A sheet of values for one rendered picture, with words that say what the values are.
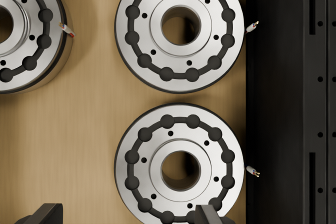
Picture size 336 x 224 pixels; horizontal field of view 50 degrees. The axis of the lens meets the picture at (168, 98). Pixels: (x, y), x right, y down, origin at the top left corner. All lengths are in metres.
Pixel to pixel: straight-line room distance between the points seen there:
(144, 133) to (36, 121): 0.10
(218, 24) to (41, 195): 0.20
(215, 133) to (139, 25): 0.10
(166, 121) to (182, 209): 0.07
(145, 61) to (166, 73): 0.02
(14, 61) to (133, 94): 0.10
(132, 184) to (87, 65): 0.11
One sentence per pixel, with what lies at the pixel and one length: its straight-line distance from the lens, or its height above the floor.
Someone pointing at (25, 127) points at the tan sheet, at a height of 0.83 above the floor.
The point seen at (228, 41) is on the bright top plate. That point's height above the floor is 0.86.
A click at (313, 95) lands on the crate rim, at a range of 0.23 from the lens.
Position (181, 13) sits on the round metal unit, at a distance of 0.30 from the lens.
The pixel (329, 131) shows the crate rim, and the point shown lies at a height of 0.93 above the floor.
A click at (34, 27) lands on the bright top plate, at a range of 0.30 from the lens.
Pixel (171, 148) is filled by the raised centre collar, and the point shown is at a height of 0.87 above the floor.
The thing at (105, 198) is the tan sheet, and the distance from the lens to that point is 0.32.
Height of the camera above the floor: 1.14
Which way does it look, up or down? 88 degrees down
